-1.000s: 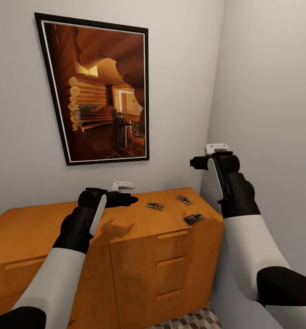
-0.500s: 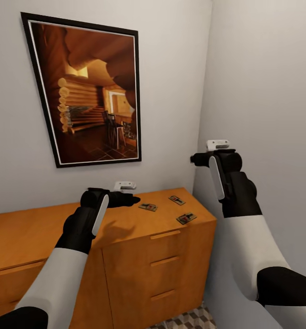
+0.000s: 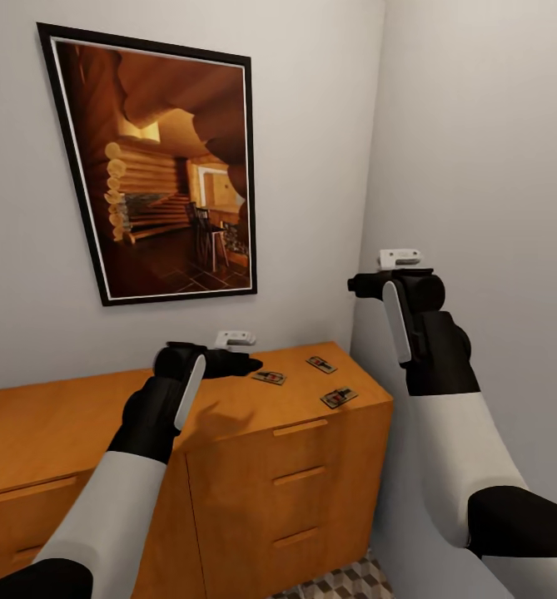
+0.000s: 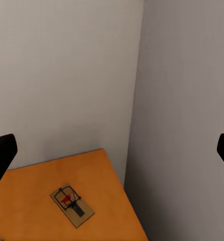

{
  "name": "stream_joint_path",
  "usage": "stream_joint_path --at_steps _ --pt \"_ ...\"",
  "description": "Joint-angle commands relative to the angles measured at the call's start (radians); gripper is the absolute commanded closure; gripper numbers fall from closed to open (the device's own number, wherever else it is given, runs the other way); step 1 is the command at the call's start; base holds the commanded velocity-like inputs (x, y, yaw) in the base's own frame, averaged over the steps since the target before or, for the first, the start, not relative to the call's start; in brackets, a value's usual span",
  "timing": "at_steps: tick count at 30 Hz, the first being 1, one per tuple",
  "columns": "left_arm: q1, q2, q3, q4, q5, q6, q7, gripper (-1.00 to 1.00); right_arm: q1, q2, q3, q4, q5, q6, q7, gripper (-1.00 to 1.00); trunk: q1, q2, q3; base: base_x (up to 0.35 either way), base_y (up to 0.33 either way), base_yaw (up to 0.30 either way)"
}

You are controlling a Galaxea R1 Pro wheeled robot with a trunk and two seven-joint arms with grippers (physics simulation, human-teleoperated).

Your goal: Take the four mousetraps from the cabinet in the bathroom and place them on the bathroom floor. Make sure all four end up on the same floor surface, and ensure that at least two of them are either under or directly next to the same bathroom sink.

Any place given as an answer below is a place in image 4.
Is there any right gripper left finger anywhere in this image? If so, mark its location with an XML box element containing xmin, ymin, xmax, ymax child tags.
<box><xmin>0</xmin><ymin>134</ymin><xmax>18</xmax><ymax>180</ymax></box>

